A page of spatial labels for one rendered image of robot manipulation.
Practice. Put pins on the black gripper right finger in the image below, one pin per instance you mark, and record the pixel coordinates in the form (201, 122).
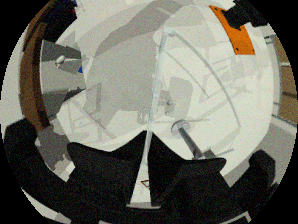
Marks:
(166, 168)

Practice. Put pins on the white flat panel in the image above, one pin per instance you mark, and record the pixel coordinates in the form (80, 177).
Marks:
(52, 141)

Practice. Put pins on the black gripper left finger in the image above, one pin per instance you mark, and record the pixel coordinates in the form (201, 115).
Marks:
(121, 165)

